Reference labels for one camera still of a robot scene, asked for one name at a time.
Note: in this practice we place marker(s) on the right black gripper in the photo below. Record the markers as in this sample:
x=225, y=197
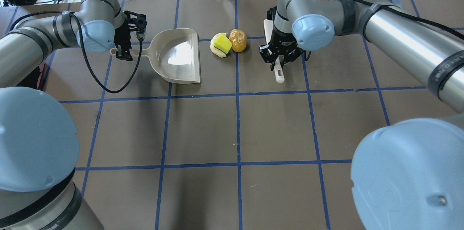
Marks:
x=281, y=41

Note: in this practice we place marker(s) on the white hand brush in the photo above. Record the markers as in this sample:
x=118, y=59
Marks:
x=278, y=70

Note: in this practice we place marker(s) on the black lined trash bin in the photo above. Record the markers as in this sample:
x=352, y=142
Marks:
x=35, y=79

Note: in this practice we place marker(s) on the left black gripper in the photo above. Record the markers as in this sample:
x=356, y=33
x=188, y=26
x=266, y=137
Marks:
x=122, y=38

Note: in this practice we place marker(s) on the pale apple slice toy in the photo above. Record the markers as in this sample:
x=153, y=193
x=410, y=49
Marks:
x=215, y=50

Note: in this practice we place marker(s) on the brown toy potato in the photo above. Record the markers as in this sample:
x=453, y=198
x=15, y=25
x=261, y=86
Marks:
x=238, y=38

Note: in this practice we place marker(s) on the beige plastic dustpan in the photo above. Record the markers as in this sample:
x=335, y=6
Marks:
x=174, y=55

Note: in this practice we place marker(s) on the yellow green sponge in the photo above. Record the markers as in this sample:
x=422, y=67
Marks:
x=222, y=43

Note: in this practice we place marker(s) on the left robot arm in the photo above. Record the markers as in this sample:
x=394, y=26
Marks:
x=39, y=148

